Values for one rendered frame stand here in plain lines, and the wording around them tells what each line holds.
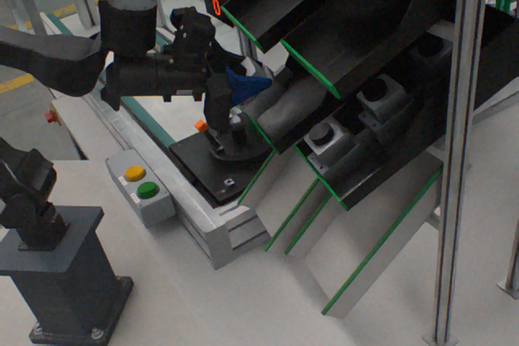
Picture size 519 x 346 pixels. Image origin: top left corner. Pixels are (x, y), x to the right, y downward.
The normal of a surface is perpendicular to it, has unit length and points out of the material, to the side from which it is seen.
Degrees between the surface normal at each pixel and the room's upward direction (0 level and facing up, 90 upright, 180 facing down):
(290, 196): 45
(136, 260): 0
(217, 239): 90
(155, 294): 0
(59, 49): 16
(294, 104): 25
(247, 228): 90
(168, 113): 0
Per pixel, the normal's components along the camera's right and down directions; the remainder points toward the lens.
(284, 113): -0.51, -0.57
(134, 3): 0.15, -0.78
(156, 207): 0.52, 0.46
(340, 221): -0.75, -0.32
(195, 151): -0.14, -0.78
